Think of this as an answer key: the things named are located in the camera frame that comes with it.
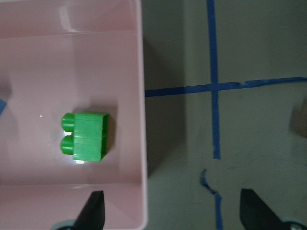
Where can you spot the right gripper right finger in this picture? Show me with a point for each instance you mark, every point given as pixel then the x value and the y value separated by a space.
pixel 255 214

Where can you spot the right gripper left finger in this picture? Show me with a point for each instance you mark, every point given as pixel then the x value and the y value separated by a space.
pixel 93 210

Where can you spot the pink plastic box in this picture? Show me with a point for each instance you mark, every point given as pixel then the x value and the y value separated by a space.
pixel 71 75

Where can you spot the blue long toy block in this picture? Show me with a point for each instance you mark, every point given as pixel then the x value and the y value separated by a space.
pixel 2 105

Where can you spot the green toy block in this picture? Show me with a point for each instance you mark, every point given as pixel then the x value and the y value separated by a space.
pixel 88 135

